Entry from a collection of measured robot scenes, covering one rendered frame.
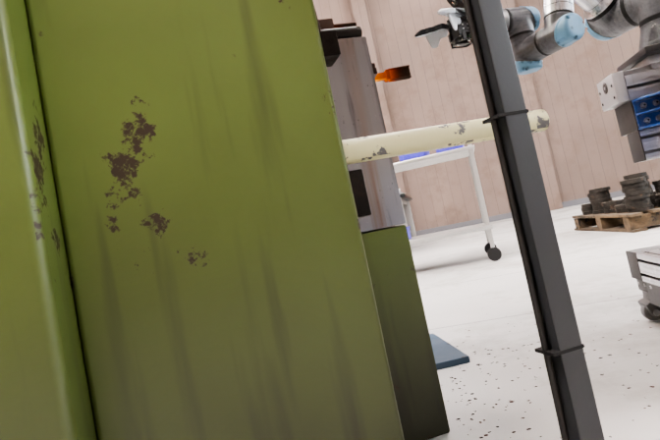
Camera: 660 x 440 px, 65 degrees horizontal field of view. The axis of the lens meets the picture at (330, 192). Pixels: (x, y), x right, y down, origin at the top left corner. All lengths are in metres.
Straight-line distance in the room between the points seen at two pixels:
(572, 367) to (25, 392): 0.71
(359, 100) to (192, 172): 0.51
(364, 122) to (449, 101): 10.57
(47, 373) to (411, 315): 0.74
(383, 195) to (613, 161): 11.04
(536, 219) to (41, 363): 0.68
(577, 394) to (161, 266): 0.62
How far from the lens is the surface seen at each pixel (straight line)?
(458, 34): 1.53
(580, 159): 11.94
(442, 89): 11.79
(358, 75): 1.22
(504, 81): 0.82
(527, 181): 0.81
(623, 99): 1.75
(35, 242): 0.73
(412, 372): 1.21
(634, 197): 4.80
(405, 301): 1.18
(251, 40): 0.88
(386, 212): 1.17
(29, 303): 0.73
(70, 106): 0.85
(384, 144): 0.94
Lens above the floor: 0.49
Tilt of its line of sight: 4 degrees up
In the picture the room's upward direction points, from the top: 12 degrees counter-clockwise
